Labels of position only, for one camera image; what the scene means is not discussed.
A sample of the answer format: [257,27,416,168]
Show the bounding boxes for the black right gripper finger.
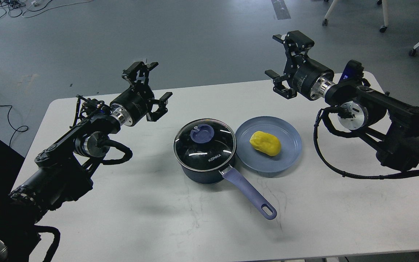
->
[265,70,298,99]
[272,31,315,68]

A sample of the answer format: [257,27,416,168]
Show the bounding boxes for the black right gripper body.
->
[284,58,334,101]

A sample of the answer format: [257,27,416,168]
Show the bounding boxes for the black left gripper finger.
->
[122,61,159,87]
[146,92,173,122]

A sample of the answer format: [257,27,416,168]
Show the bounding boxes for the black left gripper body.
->
[110,85,155,127]

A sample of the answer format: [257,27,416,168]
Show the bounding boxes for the glass pot lid purple knob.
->
[173,119,237,172]

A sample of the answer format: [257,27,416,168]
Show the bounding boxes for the yellow toy potato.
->
[249,131,282,156]

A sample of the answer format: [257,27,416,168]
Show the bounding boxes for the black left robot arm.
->
[0,61,172,262]

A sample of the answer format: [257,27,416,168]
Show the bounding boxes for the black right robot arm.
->
[265,31,419,180]

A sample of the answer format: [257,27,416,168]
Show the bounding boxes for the blue round plate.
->
[235,116,302,174]

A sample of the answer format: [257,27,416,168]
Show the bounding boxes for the white chair legs with casters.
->
[322,0,390,33]

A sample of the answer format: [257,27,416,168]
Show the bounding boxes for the dark blue saucepan purple handle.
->
[173,119,278,221]

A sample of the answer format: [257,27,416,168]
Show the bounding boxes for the black floor cable left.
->
[0,82,29,147]

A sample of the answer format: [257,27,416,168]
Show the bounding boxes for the tangled cables top left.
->
[0,0,93,23]

